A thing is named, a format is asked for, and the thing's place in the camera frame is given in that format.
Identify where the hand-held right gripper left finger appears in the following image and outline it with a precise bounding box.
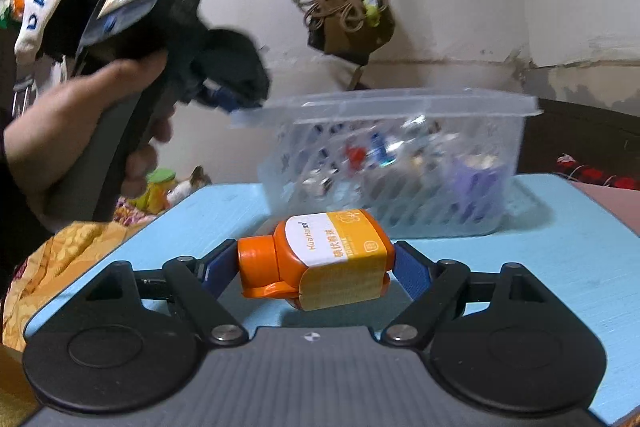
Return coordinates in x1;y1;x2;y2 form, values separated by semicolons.
75;239;248;347

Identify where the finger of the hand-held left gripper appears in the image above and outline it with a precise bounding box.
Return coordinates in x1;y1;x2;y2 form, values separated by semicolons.
200;82;263;114

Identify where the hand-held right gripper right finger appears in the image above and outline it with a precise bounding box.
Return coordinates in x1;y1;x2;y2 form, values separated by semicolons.
381;241;552;348

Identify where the orange bottle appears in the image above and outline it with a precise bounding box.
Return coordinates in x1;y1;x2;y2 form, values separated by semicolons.
236;208;396;312

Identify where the purple box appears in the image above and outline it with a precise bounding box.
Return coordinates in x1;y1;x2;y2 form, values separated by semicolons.
450;156;507;219

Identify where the clear plastic basket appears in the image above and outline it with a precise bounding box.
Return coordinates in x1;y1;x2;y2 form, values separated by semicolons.
230;88;545;239

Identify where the person's left forearm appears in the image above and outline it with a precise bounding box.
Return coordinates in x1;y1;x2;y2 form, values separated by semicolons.
0;129;81;268

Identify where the person's left hand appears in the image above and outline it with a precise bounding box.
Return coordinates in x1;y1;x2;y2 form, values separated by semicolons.
2;51;175;210

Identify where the pink snack bag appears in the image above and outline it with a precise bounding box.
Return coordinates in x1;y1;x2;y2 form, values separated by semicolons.
167;166;213;208

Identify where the black hanging garment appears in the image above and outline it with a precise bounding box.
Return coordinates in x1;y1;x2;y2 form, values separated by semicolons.
44;0;107;58

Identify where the green lidded container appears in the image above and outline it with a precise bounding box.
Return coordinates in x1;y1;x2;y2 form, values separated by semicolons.
144;169;178;210

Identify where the brown hanging bag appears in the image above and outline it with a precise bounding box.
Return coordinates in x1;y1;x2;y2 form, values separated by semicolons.
292;0;397;64

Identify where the orange printed blanket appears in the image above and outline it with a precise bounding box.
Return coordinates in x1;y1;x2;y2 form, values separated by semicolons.
0;219;137;350

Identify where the red plaid blanket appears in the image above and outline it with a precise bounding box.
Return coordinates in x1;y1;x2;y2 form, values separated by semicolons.
554;153;640;192

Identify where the pink pillow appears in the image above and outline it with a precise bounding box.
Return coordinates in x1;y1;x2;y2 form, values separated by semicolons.
575;181;640;239

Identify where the dark wooden headboard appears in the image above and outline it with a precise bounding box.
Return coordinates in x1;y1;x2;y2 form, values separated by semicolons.
517;97;640;182

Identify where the brown coiled cord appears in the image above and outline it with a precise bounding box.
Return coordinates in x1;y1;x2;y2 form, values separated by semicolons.
291;0;370;34

